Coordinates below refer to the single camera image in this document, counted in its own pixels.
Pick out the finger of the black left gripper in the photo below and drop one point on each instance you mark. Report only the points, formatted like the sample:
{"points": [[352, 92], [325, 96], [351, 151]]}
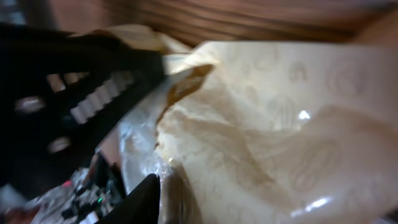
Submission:
{"points": [[60, 96]]}

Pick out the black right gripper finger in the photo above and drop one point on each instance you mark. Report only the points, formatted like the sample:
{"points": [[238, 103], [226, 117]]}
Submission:
{"points": [[141, 206]]}

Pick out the beige brown snack bag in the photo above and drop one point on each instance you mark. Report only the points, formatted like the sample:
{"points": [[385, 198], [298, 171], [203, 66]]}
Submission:
{"points": [[265, 132]]}

